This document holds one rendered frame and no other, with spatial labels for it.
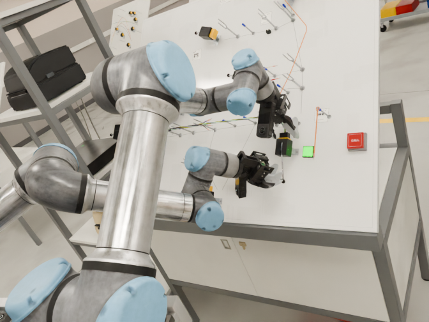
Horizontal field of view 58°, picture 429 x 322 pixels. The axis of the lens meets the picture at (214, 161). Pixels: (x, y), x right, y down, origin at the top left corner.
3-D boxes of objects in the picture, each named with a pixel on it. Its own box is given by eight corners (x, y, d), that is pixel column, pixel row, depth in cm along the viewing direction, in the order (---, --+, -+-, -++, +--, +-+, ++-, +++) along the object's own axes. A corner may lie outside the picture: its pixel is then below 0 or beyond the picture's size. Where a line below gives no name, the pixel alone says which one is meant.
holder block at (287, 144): (279, 156, 133) (274, 154, 130) (281, 141, 134) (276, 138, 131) (291, 156, 131) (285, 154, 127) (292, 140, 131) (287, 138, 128)
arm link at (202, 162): (179, 166, 113) (188, 139, 111) (210, 172, 119) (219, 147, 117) (189, 177, 107) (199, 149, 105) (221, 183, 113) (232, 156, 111)
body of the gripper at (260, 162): (276, 169, 118) (246, 162, 112) (262, 188, 123) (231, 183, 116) (267, 153, 124) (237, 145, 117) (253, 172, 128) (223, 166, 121)
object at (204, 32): (205, 34, 173) (192, 24, 166) (223, 36, 166) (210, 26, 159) (202, 43, 173) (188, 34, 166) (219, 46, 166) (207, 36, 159)
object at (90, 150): (86, 183, 183) (79, 171, 180) (46, 183, 204) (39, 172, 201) (129, 145, 205) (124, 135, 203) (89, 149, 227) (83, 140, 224)
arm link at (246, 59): (226, 69, 108) (232, 49, 113) (242, 96, 116) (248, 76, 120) (251, 62, 104) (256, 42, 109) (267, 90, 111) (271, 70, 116)
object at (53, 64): (41, 107, 168) (16, 65, 160) (14, 113, 182) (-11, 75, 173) (89, 78, 189) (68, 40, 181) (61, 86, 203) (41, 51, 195)
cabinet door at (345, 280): (389, 324, 139) (368, 244, 122) (258, 298, 171) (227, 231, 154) (391, 318, 140) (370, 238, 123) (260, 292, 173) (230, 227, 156)
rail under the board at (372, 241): (380, 252, 117) (376, 236, 114) (124, 227, 187) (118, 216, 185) (383, 239, 121) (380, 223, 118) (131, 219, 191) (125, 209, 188)
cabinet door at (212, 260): (258, 296, 172) (227, 230, 155) (168, 278, 205) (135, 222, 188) (259, 292, 173) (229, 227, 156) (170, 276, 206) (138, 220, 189)
